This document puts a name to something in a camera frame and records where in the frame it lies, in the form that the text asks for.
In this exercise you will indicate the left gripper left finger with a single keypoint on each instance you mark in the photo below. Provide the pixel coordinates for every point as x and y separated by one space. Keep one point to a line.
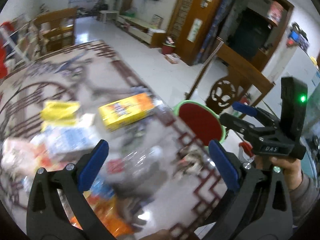
57 208

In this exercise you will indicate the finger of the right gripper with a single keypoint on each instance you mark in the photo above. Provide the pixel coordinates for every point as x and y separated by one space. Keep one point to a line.
265 118
247 148

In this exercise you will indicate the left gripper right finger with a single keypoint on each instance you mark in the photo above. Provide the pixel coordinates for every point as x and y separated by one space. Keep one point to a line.
256 204

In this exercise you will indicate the orange lion snack bag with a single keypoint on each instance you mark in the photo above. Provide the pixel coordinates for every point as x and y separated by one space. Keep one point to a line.
106 210

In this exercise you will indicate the orange yellow snack box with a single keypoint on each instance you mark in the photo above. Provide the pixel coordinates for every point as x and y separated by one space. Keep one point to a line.
123 112

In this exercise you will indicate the blue white milk carton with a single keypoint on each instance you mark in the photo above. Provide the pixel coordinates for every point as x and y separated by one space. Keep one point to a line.
62 139

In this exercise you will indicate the yellow medicine packet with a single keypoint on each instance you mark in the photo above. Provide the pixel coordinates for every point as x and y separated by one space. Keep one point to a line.
65 112

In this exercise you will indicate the right forearm grey sleeve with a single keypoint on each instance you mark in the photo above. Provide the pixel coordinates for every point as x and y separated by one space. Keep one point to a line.
303 200

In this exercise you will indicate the green red trash bin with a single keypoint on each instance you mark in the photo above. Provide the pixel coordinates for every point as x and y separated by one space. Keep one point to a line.
204 122

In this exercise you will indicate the person's right hand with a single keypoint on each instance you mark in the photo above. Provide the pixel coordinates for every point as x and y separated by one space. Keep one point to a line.
291 168

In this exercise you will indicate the small red bin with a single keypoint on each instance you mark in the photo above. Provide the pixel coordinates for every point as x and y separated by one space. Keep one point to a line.
168 46

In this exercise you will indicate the low tv cabinet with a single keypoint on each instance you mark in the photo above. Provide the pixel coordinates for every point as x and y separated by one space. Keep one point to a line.
142 31

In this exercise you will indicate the white book rack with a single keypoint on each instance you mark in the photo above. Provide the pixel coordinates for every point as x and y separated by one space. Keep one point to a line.
19 41

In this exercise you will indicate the white small table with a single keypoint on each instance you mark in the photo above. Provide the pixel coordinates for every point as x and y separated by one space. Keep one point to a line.
108 15

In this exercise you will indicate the wooden armchair far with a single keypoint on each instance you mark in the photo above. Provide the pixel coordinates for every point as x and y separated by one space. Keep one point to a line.
57 28

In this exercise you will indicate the red cloth bag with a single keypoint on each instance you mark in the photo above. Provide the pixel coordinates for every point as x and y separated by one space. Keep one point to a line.
3 70

